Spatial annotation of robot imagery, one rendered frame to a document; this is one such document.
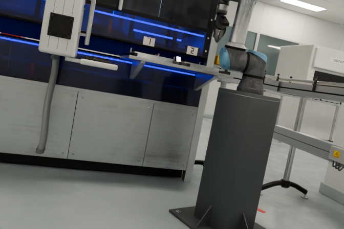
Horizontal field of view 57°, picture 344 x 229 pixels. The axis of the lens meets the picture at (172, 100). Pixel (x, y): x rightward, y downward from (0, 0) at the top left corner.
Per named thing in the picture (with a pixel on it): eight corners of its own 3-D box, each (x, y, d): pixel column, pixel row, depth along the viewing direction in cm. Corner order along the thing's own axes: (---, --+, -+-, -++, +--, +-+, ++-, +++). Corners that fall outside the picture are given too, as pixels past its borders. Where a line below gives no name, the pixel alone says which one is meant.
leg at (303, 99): (276, 184, 264) (295, 94, 259) (285, 185, 267) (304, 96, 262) (282, 189, 256) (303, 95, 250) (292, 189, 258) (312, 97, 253)
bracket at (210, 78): (193, 89, 245) (196, 73, 244) (196, 90, 246) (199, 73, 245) (210, 94, 213) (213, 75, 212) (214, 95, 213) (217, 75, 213)
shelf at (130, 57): (119, 58, 235) (120, 55, 235) (206, 75, 255) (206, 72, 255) (128, 58, 189) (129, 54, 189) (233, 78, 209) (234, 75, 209)
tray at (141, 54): (126, 56, 236) (127, 52, 236) (159, 63, 244) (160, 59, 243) (133, 56, 204) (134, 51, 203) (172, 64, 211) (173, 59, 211)
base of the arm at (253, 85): (268, 96, 179) (272, 78, 178) (251, 93, 170) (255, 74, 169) (248, 92, 191) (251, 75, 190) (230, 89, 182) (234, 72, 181)
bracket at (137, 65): (129, 78, 230) (132, 60, 230) (133, 78, 231) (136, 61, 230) (137, 81, 198) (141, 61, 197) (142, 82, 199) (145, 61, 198)
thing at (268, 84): (206, 77, 257) (210, 58, 256) (199, 76, 272) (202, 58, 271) (278, 91, 277) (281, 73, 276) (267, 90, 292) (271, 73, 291)
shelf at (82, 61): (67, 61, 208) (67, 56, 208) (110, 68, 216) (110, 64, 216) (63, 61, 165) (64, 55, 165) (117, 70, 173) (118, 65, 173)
